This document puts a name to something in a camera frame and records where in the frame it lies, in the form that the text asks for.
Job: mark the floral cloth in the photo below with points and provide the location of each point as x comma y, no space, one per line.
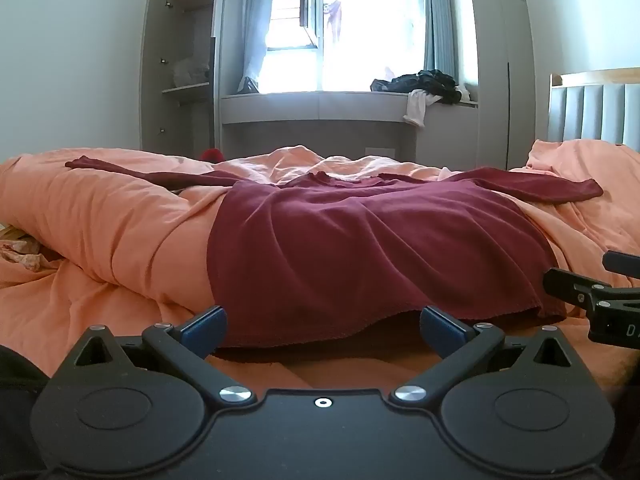
22,255

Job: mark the window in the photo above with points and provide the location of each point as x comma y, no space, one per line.
365,35

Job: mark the orange duvet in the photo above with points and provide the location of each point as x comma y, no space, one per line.
125,230

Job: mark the white plastic bag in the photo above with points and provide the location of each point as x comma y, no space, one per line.
190,72

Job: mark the maroon long-sleeve shirt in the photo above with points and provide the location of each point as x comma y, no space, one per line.
350,250

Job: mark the grey window seat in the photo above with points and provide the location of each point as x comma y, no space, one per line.
310,110

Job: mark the open grey wardrobe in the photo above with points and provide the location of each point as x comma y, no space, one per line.
152,85

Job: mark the blue-grey curtain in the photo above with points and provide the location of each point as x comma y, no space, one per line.
440,20

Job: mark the tall grey closed wardrobe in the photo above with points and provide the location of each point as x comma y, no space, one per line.
495,60

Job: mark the white cloth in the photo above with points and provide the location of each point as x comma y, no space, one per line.
415,107

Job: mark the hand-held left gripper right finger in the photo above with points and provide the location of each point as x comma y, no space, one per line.
440,327

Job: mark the red object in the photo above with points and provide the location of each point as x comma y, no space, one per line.
212,155

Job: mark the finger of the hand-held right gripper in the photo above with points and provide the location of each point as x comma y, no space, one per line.
575,287
622,261

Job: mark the pile of dark clothes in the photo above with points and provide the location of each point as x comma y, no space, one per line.
430,82

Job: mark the hanging pink garment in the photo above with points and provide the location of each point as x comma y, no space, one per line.
336,17

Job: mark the sheer light blue curtain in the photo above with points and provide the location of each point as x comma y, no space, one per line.
255,20

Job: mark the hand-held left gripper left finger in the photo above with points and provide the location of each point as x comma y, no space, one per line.
207,327

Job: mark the person's dark clothing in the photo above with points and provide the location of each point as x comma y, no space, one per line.
15,400

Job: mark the grey padded headboard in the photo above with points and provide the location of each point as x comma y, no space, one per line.
595,110

